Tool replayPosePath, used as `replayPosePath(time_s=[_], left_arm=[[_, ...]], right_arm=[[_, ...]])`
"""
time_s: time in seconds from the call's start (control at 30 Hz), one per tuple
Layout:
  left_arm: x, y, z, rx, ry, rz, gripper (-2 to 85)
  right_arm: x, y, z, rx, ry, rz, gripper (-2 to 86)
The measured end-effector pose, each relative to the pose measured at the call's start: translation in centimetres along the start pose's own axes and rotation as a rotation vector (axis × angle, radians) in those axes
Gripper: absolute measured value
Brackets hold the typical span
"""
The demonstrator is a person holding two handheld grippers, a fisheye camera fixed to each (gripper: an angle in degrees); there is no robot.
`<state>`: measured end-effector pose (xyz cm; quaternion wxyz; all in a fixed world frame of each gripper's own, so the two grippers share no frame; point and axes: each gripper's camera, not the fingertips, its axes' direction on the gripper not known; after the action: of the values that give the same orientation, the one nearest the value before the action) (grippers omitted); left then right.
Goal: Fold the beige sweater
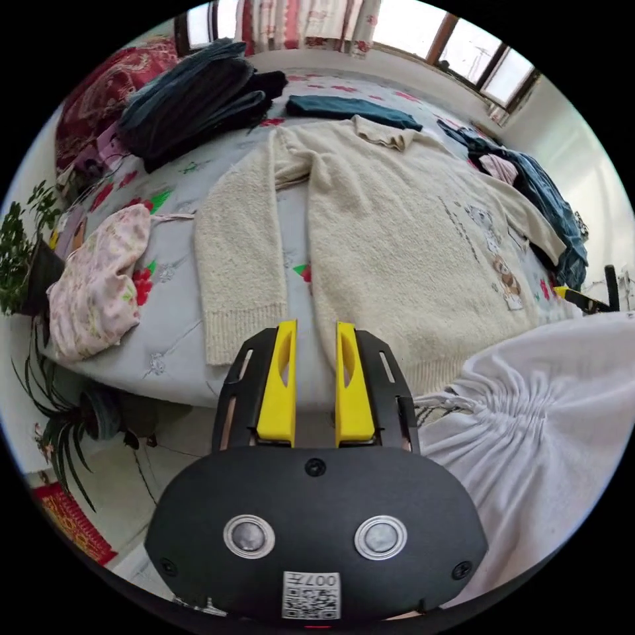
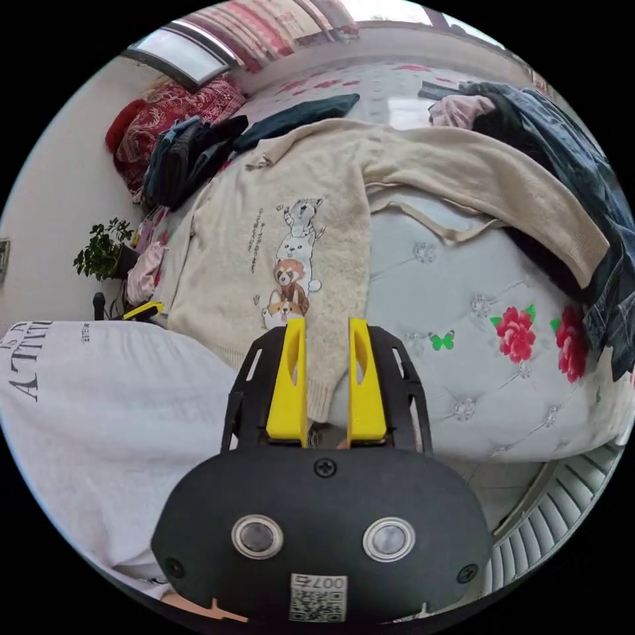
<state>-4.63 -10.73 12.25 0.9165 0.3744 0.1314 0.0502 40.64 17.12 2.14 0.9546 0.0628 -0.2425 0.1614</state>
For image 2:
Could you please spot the person's right hand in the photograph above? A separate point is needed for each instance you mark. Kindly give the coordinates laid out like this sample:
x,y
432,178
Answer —
x,y
198,609

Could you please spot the dark green garment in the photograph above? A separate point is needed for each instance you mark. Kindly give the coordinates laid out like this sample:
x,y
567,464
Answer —
x,y
297,121

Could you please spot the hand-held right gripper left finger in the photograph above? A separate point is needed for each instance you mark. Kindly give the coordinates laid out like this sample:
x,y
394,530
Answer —
x,y
287,387

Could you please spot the pile of clothes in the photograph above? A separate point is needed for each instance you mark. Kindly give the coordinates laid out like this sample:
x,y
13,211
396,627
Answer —
x,y
560,139
178,154

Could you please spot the bed with flowered quilt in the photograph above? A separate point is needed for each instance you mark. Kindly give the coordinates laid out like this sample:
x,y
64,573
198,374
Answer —
x,y
446,307

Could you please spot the potted green plant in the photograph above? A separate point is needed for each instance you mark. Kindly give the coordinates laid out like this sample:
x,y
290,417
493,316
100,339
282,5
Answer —
x,y
101,248

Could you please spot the white radiator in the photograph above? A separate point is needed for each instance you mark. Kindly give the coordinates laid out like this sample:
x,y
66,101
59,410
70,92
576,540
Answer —
x,y
545,526

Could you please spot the person's body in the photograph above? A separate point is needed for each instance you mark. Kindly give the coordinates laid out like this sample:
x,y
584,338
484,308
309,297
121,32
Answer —
x,y
99,446

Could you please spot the red patterned pillow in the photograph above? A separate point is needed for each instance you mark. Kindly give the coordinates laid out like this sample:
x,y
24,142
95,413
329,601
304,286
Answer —
x,y
159,119

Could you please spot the pink garment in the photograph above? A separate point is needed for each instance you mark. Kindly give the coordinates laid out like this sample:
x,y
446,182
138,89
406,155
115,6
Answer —
x,y
144,270

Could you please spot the beige sweater with animal print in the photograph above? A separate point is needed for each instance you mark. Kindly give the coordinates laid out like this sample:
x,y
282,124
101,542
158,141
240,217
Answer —
x,y
233,258

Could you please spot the window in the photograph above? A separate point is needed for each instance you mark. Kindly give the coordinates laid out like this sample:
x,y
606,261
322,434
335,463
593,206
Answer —
x,y
183,52

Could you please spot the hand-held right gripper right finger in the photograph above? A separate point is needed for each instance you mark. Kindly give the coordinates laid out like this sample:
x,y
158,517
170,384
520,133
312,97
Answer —
x,y
366,392

